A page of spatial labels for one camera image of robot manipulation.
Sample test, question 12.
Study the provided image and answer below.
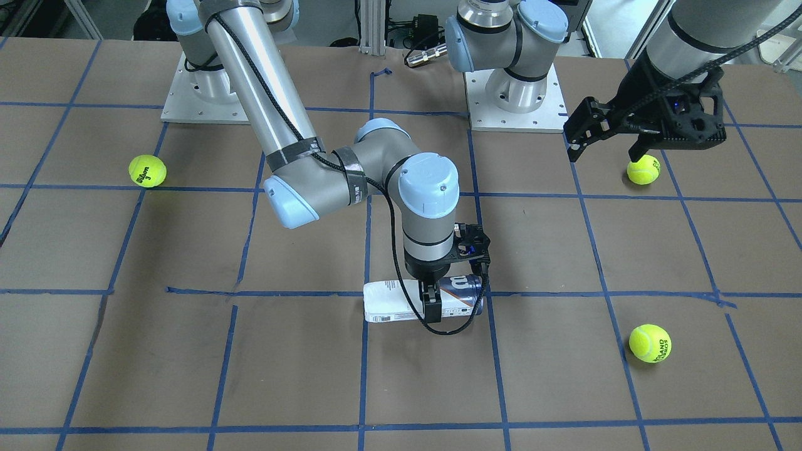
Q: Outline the tennis ball with Wilson print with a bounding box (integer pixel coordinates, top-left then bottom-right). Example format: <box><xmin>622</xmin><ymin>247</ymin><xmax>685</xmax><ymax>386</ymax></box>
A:
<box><xmin>128</xmin><ymin>155</ymin><xmax>168</xmax><ymax>188</ymax></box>

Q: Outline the aluminium frame post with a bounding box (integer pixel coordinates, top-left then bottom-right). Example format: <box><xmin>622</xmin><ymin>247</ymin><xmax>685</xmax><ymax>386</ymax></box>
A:
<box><xmin>355</xmin><ymin>1</ymin><xmax>388</xmax><ymax>58</ymax></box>

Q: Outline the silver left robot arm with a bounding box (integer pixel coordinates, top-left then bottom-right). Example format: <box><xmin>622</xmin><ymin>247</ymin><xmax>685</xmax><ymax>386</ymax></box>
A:
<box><xmin>445</xmin><ymin>1</ymin><xmax>800</xmax><ymax>162</ymax></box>

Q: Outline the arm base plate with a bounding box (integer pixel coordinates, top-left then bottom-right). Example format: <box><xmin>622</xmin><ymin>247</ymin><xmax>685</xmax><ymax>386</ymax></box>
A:
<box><xmin>160</xmin><ymin>54</ymin><xmax>249</xmax><ymax>125</ymax></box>
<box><xmin>464</xmin><ymin>65</ymin><xmax>569</xmax><ymax>133</ymax></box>

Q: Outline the tennis ball Roland Garros print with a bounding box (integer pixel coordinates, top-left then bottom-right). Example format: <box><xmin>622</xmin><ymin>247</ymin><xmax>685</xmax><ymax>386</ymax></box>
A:
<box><xmin>629</xmin><ymin>324</ymin><xmax>672</xmax><ymax>363</ymax></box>

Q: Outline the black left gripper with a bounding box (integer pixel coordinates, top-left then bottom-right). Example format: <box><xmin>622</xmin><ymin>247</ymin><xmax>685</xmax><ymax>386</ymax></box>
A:
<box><xmin>563</xmin><ymin>60</ymin><xmax>727</xmax><ymax>163</ymax></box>

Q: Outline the white blue tennis ball can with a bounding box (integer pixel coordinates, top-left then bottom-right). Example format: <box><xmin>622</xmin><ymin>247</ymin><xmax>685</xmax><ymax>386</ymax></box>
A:
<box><xmin>363</xmin><ymin>274</ymin><xmax>484</xmax><ymax>323</ymax></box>

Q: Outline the tennis ball near base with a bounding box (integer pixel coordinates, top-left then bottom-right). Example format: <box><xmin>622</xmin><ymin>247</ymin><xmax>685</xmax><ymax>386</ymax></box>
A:
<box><xmin>625</xmin><ymin>155</ymin><xmax>662</xmax><ymax>185</ymax></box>

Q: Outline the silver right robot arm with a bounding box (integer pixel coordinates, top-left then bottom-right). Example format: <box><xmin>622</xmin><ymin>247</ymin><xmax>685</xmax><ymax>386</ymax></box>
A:
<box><xmin>166</xmin><ymin>1</ymin><xmax>491</xmax><ymax>330</ymax></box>

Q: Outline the silver metal connector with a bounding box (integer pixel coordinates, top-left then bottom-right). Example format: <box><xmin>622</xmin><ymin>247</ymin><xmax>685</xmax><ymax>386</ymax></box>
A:
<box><xmin>404</xmin><ymin>43</ymin><xmax>448</xmax><ymax>68</ymax></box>

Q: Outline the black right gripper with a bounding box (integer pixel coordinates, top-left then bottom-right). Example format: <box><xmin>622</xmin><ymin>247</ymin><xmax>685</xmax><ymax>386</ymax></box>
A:
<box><xmin>404</xmin><ymin>223</ymin><xmax>491</xmax><ymax>324</ymax></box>

